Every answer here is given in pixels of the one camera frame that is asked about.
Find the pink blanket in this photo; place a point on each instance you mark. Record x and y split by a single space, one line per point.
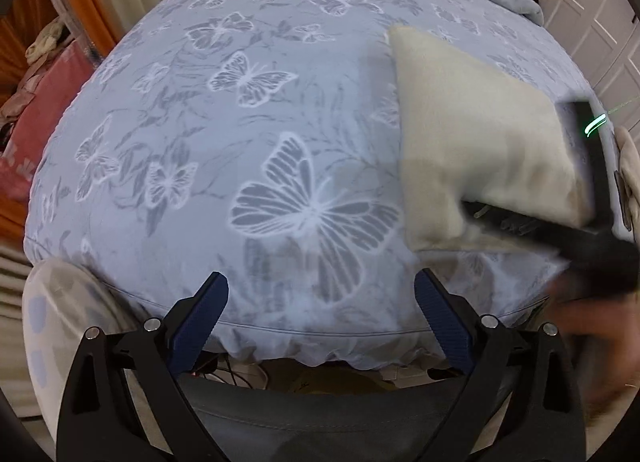
40 107

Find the white translucent plastic cover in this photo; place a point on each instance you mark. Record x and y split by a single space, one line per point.
65 322

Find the cream knit cardigan red buttons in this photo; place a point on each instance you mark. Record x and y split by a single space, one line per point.
475 132

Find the orange curtain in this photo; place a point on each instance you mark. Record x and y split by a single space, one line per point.
30 7

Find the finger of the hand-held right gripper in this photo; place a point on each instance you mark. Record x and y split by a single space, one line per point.
520 224

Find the bed with butterfly print sheet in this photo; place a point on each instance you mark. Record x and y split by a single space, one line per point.
225 142

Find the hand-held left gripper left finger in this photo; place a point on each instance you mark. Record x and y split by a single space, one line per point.
200 322

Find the white pleated fabric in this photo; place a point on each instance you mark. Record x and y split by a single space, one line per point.
12 267

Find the white wardrobe doors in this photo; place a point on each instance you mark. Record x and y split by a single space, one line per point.
590 7

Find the cream plush item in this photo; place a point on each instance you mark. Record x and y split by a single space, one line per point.
627 167

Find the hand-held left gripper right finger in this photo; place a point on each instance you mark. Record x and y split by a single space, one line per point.
445 322

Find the cream crumpled cloth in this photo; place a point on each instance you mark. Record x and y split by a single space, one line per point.
45 42

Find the person's right hand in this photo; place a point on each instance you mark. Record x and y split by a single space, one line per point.
595 342

